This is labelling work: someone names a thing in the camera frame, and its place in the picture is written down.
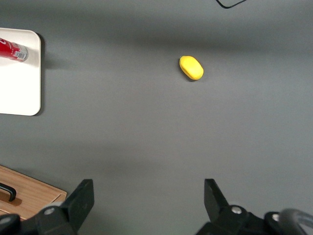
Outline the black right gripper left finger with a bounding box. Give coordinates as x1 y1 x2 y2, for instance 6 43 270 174
22 178 95 235

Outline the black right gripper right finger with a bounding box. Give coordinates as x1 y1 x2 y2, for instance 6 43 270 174
195 178 294 235

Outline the cream plastic tray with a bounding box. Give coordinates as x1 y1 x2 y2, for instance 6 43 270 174
0 27 42 117

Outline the wooden drawer front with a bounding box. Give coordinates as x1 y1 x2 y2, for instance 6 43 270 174
0 166 67 216

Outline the wooden drawer cabinet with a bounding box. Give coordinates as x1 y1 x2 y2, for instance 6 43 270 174
0 164 67 221

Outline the yellow toy lemon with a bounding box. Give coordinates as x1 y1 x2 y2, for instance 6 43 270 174
179 55 204 81

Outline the black drawer handle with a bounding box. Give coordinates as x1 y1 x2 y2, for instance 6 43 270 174
0 182 17 203

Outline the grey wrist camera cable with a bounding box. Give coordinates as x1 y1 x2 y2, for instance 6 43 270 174
278 208 313 235

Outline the thin black cable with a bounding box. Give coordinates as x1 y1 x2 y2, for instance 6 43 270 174
216 0 247 9

